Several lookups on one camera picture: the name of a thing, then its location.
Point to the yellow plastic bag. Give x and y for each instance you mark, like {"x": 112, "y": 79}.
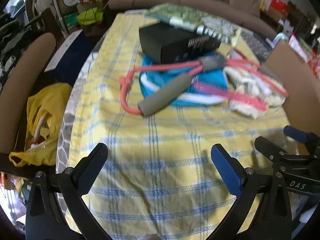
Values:
{"x": 55, "y": 97}

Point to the black printed box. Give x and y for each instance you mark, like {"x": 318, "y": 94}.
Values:
{"x": 170, "y": 40}

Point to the blue zip pouch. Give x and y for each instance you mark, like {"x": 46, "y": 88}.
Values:
{"x": 156, "y": 80}

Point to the red box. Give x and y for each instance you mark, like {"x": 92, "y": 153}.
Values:
{"x": 281, "y": 6}

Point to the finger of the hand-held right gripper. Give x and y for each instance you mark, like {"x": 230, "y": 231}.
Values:
{"x": 296, "y": 133}
{"x": 271, "y": 148}

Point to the colourful papers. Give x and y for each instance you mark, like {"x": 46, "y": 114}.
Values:
{"x": 303, "y": 47}

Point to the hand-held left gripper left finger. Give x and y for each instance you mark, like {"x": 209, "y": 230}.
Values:
{"x": 91, "y": 172}

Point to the purple container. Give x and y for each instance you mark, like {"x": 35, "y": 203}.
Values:
{"x": 280, "y": 38}

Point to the cream fleece cloth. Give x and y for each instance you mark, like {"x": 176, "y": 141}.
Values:
{"x": 250, "y": 85}

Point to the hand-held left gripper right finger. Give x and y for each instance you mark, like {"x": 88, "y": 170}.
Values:
{"x": 226, "y": 170}

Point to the yellow plaid tablecloth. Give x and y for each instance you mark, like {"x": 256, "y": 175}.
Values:
{"x": 150, "y": 155}

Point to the white pipe frame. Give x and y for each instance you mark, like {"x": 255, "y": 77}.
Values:
{"x": 58, "y": 10}

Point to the pink comb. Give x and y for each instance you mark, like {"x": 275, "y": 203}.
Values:
{"x": 247, "y": 101}

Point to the lime green bag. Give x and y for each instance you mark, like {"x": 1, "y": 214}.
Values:
{"x": 87, "y": 17}

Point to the brown cardboard box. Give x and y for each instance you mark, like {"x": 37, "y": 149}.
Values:
{"x": 295, "y": 85}

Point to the green printed packet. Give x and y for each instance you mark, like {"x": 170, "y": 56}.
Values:
{"x": 180, "y": 12}

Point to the dark blue box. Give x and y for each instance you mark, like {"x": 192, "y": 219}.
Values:
{"x": 70, "y": 57}

